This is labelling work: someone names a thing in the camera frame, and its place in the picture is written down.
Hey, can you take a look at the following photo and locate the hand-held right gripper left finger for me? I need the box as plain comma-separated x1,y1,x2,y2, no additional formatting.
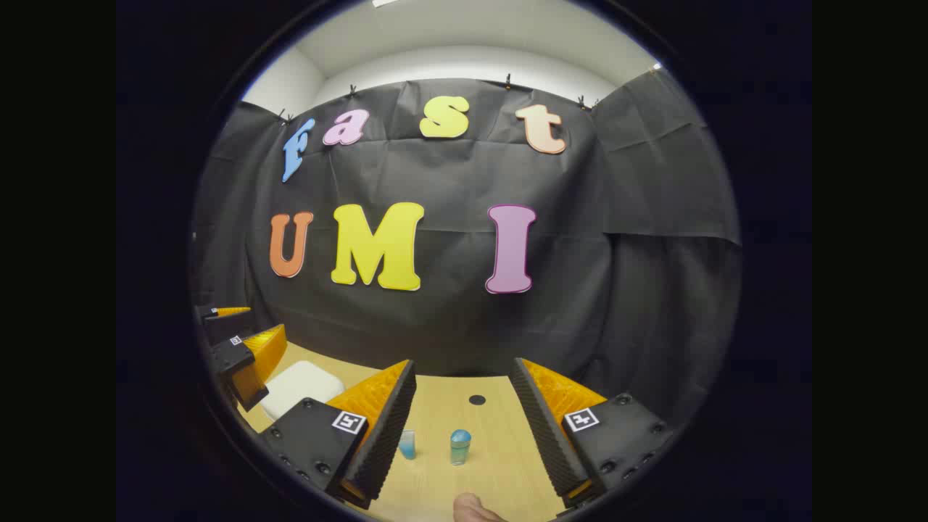
258,359,418,510

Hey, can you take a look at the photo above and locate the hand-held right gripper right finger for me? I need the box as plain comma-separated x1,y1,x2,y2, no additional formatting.
510,357,675,508

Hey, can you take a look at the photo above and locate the white suitcase with handle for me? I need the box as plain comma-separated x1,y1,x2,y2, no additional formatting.
260,360,346,422

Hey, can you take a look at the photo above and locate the black backdrop cloth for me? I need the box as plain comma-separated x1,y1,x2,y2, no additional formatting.
192,69,742,428

